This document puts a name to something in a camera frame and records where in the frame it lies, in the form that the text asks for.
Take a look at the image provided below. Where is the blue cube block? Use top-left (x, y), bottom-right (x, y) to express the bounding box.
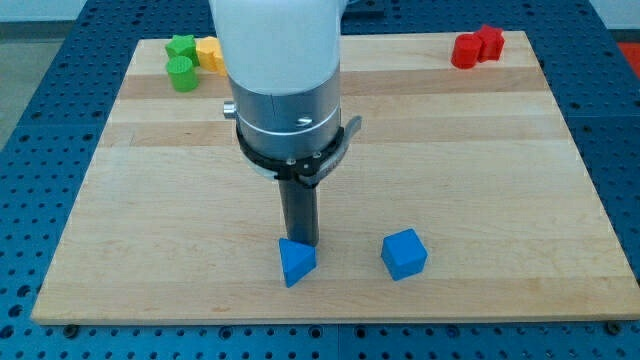
top-left (381, 228), bottom-right (428, 281)

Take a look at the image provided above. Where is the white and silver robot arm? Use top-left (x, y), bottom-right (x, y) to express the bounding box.
top-left (210, 0), bottom-right (362, 246)

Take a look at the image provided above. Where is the light wooden board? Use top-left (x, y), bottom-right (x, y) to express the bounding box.
top-left (32, 31), bottom-right (639, 325)

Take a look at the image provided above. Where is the black clamp ring mount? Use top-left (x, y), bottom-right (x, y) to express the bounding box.
top-left (236, 116), bottom-right (362, 188)

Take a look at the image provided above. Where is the red cylinder block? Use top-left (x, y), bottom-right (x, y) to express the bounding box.
top-left (450, 33), bottom-right (483, 69)

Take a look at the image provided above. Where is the green cylinder block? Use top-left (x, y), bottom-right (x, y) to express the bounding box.
top-left (166, 56), bottom-right (199, 92)

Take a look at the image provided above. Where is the green star block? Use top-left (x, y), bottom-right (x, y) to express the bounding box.
top-left (165, 35), bottom-right (199, 67)

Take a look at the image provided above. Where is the red star block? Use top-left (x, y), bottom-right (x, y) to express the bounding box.
top-left (474, 24), bottom-right (505, 62)

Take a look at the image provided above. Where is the blue triangular prism block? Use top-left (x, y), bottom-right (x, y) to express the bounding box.
top-left (278, 238), bottom-right (317, 288)

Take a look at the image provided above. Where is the yellow block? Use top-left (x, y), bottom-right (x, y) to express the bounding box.
top-left (196, 36), bottom-right (227, 76)

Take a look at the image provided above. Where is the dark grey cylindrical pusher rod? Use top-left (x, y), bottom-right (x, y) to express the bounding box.
top-left (278, 180), bottom-right (319, 247)

